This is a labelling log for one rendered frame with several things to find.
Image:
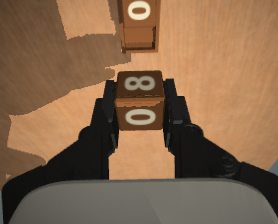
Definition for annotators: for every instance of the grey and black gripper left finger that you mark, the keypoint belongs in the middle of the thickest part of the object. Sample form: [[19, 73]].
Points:
[[88, 156]]

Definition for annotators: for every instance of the brown wooden tray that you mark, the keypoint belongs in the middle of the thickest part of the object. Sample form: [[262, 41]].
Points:
[[139, 40]]

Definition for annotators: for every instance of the brown calendar cube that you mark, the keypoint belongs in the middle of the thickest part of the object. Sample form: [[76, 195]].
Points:
[[139, 13], [140, 100]]

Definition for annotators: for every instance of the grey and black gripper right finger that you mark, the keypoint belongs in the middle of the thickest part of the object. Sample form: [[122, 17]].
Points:
[[197, 157]]

